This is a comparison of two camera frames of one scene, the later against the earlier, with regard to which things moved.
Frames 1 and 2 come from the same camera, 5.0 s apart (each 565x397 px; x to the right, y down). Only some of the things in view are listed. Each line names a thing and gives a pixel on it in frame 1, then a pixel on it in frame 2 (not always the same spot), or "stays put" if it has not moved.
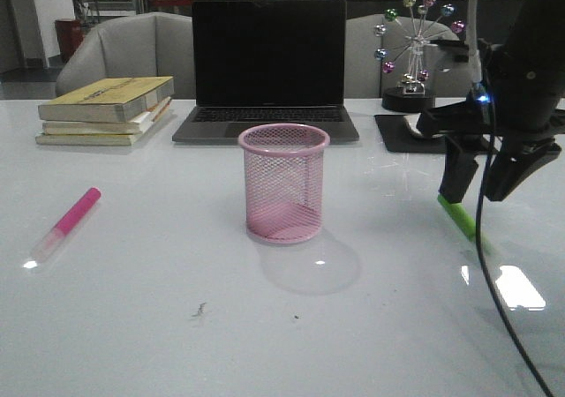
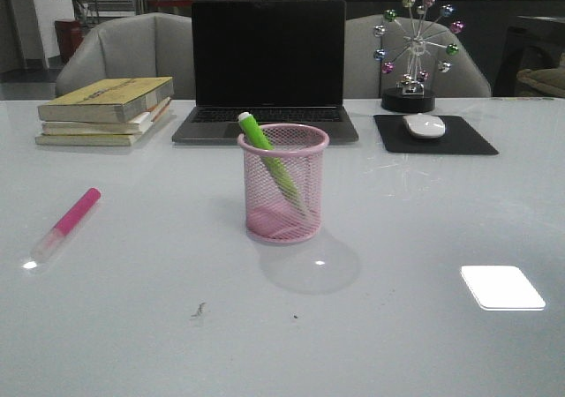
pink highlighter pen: [65, 225] stays put
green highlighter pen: [465, 221] -> [269, 154]
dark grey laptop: [265, 62] stays put
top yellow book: [105, 100] stays put
